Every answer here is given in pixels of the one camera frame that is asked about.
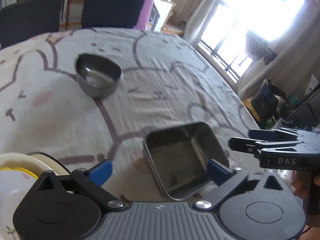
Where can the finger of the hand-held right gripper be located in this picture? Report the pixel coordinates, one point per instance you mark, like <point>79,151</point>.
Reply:
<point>265,134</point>
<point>242,145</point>

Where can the purple upholstered chair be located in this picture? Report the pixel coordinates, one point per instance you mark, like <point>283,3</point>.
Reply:
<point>145,12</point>

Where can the dark storage box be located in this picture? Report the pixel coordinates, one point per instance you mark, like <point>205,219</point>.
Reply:
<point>268,100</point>

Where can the printed pink grey tablecloth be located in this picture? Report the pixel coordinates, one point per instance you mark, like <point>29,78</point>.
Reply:
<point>155,100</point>

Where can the white floral bowl yellow rim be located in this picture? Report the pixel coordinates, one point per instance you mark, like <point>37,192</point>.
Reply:
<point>12,200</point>

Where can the person's right hand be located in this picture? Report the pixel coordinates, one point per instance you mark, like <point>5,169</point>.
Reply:
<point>297,183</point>

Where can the black window railing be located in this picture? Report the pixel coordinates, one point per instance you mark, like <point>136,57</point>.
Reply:
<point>220,60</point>

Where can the dark grey chair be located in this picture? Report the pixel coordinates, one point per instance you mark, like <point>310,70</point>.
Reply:
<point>30,20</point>
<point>112,10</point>

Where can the patterned hanging garment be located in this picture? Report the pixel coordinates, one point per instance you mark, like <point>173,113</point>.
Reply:
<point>257,47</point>

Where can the yellow bag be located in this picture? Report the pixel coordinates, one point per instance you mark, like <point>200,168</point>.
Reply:
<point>250,110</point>

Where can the white plate dark rim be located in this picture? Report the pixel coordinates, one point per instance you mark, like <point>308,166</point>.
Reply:
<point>61,167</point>

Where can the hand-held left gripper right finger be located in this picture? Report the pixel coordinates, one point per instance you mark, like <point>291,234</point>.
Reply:
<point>217,171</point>

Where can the round steel bowl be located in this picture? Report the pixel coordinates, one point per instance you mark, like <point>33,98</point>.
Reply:
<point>97,72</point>

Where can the beige curtain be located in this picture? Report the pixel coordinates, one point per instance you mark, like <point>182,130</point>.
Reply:
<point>287,67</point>
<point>207,10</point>

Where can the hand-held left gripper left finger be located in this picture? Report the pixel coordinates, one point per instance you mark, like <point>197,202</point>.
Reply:
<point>101,171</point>

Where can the white metal shelf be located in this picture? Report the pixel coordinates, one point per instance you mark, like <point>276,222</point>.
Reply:
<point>68,10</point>

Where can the black shelf unit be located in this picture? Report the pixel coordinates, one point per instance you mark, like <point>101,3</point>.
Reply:
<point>305,110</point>

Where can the steel square container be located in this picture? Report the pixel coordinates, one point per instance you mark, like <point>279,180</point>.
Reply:
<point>180,155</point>

